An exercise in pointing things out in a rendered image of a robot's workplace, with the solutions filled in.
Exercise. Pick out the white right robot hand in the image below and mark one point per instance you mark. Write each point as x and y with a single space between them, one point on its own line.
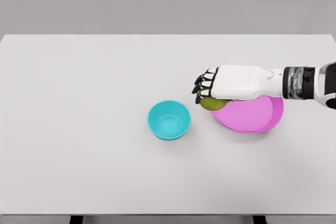
233 82

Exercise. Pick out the blue bowl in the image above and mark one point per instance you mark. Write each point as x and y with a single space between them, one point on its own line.
169 120

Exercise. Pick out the pink plate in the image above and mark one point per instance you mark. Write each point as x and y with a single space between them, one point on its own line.
249 113

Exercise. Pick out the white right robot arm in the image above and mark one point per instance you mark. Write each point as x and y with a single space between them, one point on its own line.
296 82

